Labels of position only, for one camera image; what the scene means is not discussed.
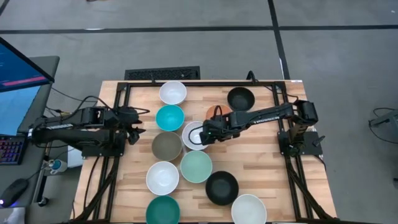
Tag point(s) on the white bowl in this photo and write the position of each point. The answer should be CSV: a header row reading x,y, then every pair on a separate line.
x,y
248,210
162,178
173,92
195,138

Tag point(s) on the black floor grille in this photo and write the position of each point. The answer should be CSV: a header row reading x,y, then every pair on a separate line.
x,y
161,74

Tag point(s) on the pale mint bowl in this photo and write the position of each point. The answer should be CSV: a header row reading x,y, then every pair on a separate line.
x,y
196,166

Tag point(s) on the grey desk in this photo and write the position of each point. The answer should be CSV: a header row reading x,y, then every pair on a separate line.
x,y
46,67

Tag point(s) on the taupe bowl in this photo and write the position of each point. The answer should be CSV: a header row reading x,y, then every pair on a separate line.
x,y
167,146

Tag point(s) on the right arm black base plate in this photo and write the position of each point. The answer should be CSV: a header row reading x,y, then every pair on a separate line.
x,y
312,146

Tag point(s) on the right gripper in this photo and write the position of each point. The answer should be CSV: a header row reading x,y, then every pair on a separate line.
x,y
214,130

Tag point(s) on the monitor with blue screen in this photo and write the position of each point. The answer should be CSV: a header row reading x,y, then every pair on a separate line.
x,y
15,109

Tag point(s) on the peach bowl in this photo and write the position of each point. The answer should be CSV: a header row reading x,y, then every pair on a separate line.
x,y
226,109

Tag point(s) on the black desk foot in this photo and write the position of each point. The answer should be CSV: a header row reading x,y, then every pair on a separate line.
x,y
43,201

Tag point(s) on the monitor with pink stripe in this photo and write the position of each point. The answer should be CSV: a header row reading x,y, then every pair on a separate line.
x,y
18,68

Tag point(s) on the backlit black keyboard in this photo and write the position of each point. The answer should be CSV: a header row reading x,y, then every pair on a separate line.
x,y
11,151

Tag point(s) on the turquoise bowl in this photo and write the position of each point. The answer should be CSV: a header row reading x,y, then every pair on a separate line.
x,y
170,118

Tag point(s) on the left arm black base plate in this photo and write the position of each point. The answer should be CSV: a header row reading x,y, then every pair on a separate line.
x,y
93,153

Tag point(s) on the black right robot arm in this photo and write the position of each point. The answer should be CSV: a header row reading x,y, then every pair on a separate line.
x,y
264,116

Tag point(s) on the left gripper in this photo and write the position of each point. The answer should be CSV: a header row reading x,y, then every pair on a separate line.
x,y
129,116

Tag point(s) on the white and blue cup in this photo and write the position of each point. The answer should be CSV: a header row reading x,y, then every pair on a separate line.
x,y
59,166

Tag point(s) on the white box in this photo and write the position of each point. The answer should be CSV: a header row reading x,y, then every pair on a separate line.
x,y
74,158

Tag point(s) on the dark teal bowl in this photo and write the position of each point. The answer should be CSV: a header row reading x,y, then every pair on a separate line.
x,y
163,211

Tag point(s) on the grey stand base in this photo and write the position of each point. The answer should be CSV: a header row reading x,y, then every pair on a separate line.
x,y
387,119

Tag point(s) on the black bowl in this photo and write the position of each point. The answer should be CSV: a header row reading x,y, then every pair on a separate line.
x,y
222,188
241,99

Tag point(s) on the black computer mouse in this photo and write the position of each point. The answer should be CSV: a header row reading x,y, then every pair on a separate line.
x,y
14,191

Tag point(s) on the black aluminium table frame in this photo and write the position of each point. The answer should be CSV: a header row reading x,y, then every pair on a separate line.
x,y
202,84

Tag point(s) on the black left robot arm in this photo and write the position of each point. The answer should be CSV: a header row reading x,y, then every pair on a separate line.
x,y
71,135

